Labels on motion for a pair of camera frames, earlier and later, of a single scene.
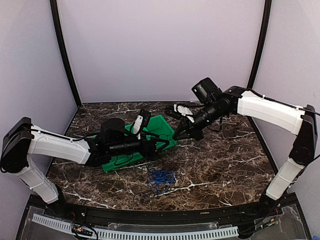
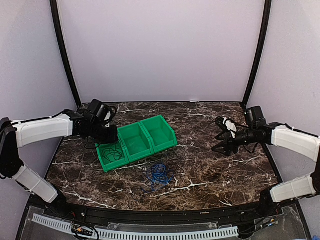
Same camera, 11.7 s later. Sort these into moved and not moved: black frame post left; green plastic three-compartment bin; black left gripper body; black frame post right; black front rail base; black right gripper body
Moved: black right gripper body; black left gripper body
Not moved: black front rail base; black frame post left; green plastic three-compartment bin; black frame post right
